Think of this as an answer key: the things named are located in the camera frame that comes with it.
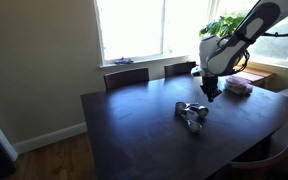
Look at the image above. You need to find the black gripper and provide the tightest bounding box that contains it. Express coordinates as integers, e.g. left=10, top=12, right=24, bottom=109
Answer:
left=201, top=76, right=222, bottom=103

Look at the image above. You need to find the medium steel measuring cup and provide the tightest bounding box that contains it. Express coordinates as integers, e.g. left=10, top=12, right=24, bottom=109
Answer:
left=190, top=106, right=209, bottom=118

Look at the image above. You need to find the large steel measuring cup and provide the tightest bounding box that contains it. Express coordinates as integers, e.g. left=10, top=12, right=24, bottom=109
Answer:
left=175, top=102, right=199, bottom=115

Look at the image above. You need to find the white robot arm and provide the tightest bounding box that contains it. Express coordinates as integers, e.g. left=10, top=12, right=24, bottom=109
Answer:
left=191, top=0, right=288, bottom=102

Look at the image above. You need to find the pink plastic food bag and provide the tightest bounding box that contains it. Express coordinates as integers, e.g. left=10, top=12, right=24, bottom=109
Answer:
left=224, top=76, right=253, bottom=95

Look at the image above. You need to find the small steel measuring cup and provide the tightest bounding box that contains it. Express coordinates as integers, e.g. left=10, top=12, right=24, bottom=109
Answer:
left=182, top=115, right=202, bottom=133

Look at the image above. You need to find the dark wooden chair right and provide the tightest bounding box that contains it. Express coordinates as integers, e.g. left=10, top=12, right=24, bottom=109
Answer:
left=164, top=61, right=196, bottom=78

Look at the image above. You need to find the green potted plant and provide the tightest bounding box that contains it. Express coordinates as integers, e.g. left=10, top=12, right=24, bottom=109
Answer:
left=199, top=15, right=243, bottom=39

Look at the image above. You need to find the wooden side bench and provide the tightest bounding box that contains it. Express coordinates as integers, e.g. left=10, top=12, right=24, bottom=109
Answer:
left=237, top=67, right=275, bottom=89

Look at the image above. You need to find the dark wooden chair left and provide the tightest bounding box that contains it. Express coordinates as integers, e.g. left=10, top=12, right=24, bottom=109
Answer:
left=104, top=68, right=149, bottom=90

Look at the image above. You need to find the purple object on windowsill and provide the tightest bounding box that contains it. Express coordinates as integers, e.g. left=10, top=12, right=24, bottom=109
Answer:
left=114, top=58, right=134, bottom=65

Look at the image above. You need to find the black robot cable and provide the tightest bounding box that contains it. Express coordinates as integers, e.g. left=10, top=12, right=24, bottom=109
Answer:
left=260, top=29, right=288, bottom=38

